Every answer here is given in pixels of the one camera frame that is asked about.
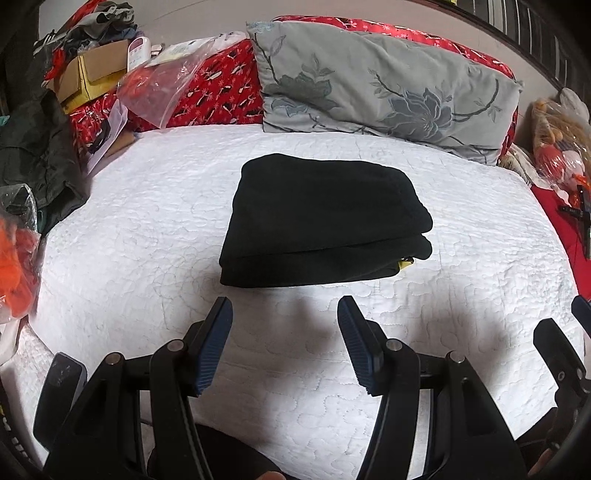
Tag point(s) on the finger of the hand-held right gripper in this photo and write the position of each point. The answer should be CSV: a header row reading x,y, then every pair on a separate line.
x,y
582,314
561,355

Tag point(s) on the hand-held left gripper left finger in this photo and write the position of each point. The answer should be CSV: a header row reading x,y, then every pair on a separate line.
x,y
212,350

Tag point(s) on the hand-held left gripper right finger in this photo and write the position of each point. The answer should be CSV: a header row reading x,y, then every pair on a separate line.
x,y
358,341

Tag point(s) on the black pants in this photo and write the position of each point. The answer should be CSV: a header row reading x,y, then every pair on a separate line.
x,y
314,217

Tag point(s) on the black stick tool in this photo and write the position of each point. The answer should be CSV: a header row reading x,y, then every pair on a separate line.
x,y
582,217

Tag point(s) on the white quilted bed cover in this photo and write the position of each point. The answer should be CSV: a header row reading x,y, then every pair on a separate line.
x,y
138,230

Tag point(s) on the plush toy in plastic bag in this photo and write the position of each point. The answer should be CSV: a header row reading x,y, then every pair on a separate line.
x,y
558,138

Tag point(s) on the orange item in plastic bag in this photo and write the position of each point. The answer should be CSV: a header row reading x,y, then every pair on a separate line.
x,y
16,263

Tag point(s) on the white paper sheet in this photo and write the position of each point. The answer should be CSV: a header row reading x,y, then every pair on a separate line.
x,y
111,134

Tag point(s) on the red patterned bed sheet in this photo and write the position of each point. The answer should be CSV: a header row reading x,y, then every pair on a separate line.
x,y
217,92

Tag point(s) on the dark green jacket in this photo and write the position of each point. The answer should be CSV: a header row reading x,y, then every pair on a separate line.
x,y
37,152

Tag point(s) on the grey floral pillow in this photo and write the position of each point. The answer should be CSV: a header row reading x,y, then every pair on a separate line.
x,y
392,78

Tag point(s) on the clear plastic bag red contents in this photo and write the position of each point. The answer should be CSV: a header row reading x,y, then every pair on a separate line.
x,y
161,87

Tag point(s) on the dark railing headboard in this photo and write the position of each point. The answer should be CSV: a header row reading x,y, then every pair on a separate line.
x,y
549,27

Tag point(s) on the brown cardboard box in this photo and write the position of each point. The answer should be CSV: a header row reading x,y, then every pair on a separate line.
x,y
94,69

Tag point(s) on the white plastic bottle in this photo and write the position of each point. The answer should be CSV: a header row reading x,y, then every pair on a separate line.
x,y
139,53

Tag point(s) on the white paper packets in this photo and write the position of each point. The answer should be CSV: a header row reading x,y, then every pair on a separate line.
x,y
194,44

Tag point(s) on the pile of mixed clothes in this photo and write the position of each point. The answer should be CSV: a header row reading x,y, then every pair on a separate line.
x,y
92,23

